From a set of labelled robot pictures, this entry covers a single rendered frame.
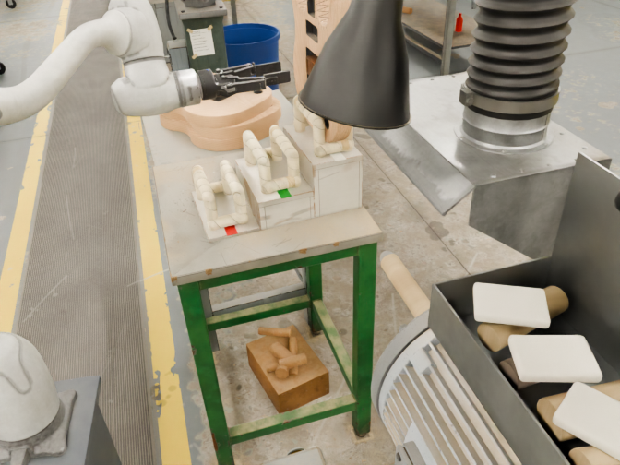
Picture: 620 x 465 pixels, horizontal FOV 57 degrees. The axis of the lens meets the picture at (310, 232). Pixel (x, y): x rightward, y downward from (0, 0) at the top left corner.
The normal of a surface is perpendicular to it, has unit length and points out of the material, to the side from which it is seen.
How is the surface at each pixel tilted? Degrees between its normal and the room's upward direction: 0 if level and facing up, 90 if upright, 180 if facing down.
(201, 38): 90
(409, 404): 16
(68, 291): 0
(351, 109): 68
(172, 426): 0
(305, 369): 0
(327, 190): 90
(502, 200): 90
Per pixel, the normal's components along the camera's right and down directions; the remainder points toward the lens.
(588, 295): -0.96, 0.20
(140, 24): 0.74, -0.06
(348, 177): 0.33, 0.54
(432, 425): 0.33, -0.83
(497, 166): -0.04, -0.81
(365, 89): 0.05, 0.27
